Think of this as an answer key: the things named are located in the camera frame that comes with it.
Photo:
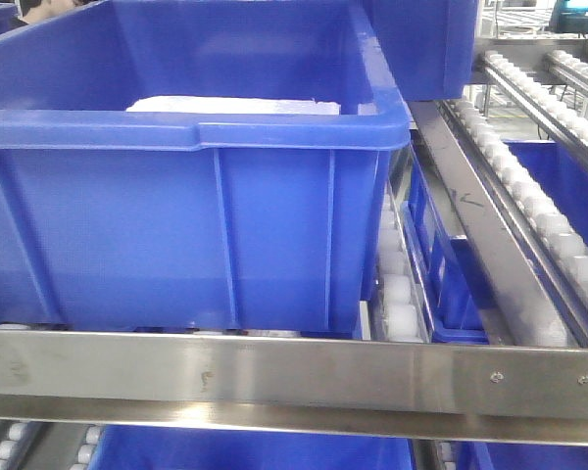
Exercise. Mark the blue crate bottom layer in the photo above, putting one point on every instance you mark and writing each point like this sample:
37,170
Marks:
127,447

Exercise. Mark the white item inside crate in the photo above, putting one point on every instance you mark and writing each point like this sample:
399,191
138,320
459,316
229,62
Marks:
232,106

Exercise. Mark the large blue crate front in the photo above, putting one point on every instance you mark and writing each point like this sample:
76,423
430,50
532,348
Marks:
115,220

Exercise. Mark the blue crate upper right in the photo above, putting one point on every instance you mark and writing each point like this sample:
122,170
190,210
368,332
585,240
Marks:
428,45

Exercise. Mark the long white roller track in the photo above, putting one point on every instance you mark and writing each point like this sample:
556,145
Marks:
547,185

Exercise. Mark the steel shelf front rail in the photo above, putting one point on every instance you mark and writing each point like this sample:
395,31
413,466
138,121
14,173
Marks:
439,392

